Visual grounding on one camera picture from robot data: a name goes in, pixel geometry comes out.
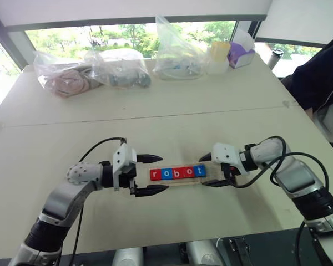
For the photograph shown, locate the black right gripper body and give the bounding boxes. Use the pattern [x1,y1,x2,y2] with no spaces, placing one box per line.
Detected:
[220,162,242,186]

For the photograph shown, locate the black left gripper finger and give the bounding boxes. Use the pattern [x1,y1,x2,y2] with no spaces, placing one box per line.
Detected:
[135,185,169,198]
[136,154,164,164]

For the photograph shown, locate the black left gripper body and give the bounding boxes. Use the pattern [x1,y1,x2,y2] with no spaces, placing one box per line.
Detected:
[117,154,139,198]

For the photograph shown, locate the wooden letter tray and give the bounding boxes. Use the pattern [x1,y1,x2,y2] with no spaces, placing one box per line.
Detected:
[134,162,224,187]

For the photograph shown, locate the silver rounded shape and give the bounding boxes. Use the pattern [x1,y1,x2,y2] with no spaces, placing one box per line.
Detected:
[112,246,144,266]
[185,239,226,266]

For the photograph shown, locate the plastic bag with grey items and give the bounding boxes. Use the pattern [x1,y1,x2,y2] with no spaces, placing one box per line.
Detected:
[84,49,153,90]

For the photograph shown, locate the yellow and white cup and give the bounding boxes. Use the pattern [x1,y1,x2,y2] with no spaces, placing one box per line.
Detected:
[209,41,231,75]

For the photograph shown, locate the purple tissue box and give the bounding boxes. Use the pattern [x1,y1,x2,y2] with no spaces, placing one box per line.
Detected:
[227,27,256,69]

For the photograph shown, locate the plastic bag with pink cloth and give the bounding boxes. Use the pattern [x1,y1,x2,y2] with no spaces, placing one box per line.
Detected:
[33,50,103,98]

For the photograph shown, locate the dark tumbler bottle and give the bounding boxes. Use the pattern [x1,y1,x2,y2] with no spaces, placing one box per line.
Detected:
[267,48,285,70]

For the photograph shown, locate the person in dark jacket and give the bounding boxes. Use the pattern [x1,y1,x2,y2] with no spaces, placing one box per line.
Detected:
[281,33,333,158]

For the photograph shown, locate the white roller blind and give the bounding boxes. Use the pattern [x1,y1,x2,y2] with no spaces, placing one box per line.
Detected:
[0,0,273,28]
[255,0,333,48]

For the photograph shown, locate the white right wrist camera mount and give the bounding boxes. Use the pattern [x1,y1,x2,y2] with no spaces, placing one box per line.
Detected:
[212,142,242,178]

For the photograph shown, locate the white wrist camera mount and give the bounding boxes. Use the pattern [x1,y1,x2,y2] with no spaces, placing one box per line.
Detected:
[112,144,138,192]
[212,142,242,178]

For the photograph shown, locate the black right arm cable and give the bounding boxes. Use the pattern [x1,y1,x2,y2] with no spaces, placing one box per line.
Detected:
[230,135,330,266]

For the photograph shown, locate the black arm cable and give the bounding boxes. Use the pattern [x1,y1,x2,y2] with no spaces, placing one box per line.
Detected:
[230,135,330,266]
[70,136,128,266]

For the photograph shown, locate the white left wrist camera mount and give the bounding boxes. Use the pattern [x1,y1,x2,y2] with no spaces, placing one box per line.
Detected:
[112,144,138,192]

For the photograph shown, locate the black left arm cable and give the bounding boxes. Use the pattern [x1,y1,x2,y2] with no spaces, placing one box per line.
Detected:
[70,136,128,266]

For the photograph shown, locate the black metal bracket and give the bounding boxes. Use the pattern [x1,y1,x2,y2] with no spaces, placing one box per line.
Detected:
[228,237,251,266]

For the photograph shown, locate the tall plastic bag with cables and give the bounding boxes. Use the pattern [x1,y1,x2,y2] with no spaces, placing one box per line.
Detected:
[152,15,209,81]

